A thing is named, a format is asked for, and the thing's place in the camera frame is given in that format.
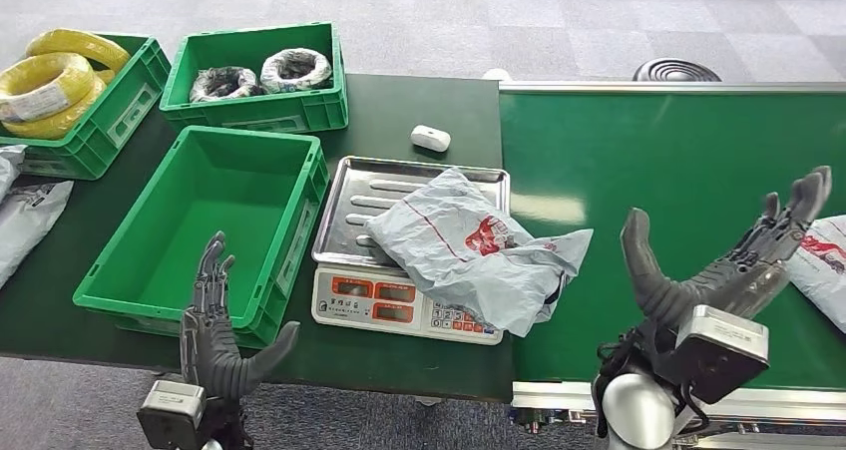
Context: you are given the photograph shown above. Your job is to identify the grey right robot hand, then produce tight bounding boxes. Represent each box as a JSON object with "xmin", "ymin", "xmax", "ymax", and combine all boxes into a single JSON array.
[{"xmin": 620, "ymin": 165, "xmax": 833, "ymax": 330}]

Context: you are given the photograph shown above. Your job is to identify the white electronic scale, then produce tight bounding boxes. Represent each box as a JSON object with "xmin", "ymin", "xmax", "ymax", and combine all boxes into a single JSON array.
[{"xmin": 310, "ymin": 261, "xmax": 505, "ymax": 347}]

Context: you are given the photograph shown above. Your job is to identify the stainless steel scale tray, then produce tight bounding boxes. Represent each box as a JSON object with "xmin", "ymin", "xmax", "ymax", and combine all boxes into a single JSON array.
[{"xmin": 311, "ymin": 155, "xmax": 511, "ymax": 276}]

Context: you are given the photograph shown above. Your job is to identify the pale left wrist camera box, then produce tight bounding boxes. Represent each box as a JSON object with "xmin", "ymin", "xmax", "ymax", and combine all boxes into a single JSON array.
[{"xmin": 137, "ymin": 379, "xmax": 208, "ymax": 450}]

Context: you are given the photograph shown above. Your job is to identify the green crate with wrapped coils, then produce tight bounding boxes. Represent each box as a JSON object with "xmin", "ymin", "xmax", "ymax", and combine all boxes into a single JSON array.
[{"xmin": 159, "ymin": 21, "xmax": 349, "ymax": 135}]

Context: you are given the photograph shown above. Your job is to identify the empty green plastic crate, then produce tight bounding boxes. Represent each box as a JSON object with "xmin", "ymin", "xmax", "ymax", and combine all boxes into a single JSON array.
[{"xmin": 72, "ymin": 125, "xmax": 330, "ymax": 350}]

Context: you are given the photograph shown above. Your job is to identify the green conveyor belt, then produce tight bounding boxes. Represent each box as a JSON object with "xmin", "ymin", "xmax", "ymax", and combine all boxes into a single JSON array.
[{"xmin": 499, "ymin": 91, "xmax": 846, "ymax": 393}]

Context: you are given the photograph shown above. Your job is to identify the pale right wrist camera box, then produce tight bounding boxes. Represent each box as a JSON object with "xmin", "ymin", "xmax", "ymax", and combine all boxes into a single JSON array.
[{"xmin": 673, "ymin": 304, "xmax": 772, "ymax": 406}]

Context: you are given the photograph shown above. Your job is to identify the small white rounded device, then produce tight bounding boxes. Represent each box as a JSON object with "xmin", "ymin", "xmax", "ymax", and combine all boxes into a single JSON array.
[{"xmin": 410, "ymin": 124, "xmax": 453, "ymax": 154}]

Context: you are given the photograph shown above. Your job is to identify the black wrapped wire coil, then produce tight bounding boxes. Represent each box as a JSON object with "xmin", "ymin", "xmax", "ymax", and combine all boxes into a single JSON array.
[{"xmin": 189, "ymin": 66, "xmax": 264, "ymax": 103}]

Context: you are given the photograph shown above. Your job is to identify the black ribbed round disc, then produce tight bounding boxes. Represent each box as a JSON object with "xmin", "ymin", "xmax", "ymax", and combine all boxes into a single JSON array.
[{"xmin": 632, "ymin": 57, "xmax": 723, "ymax": 84}]

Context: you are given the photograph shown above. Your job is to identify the green crate with yellow coils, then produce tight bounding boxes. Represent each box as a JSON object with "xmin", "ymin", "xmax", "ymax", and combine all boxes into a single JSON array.
[{"xmin": 0, "ymin": 32, "xmax": 172, "ymax": 182}]

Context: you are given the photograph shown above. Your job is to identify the yellow wire coil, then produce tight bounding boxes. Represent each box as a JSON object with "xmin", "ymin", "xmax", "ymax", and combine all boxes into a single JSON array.
[
  {"xmin": 0, "ymin": 73, "xmax": 109, "ymax": 141},
  {"xmin": 0, "ymin": 52, "xmax": 96, "ymax": 123},
  {"xmin": 25, "ymin": 27, "xmax": 132, "ymax": 74}
]

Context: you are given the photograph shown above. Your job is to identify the grey plastic package red print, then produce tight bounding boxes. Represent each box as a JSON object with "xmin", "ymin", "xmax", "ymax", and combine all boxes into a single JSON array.
[
  {"xmin": 364, "ymin": 167, "xmax": 595, "ymax": 338},
  {"xmin": 782, "ymin": 214, "xmax": 846, "ymax": 336}
]

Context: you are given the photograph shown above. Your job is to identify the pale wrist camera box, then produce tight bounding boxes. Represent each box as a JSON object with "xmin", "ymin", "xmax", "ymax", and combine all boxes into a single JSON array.
[
  {"xmin": 673, "ymin": 304, "xmax": 772, "ymax": 406},
  {"xmin": 137, "ymin": 379, "xmax": 208, "ymax": 450}
]

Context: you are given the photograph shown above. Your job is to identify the white wrapped wire coil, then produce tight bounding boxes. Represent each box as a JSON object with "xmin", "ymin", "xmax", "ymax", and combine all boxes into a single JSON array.
[{"xmin": 259, "ymin": 47, "xmax": 334, "ymax": 95}]

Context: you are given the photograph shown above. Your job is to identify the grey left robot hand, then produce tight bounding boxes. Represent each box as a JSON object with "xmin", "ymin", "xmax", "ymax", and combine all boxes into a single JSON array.
[{"xmin": 180, "ymin": 230, "xmax": 301, "ymax": 403}]

